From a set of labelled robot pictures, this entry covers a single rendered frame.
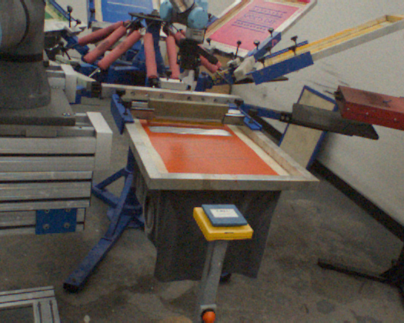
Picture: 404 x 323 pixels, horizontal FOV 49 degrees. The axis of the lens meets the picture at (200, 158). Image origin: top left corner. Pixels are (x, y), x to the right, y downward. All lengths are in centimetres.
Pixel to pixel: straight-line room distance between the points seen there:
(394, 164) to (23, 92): 319
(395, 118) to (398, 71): 141
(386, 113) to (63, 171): 179
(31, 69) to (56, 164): 20
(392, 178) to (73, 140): 309
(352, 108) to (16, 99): 181
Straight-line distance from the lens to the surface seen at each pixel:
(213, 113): 193
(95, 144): 96
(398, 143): 373
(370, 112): 240
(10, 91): 90
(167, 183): 132
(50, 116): 88
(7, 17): 79
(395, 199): 374
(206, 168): 152
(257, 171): 158
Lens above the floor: 154
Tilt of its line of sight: 22 degrees down
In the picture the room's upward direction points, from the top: 10 degrees clockwise
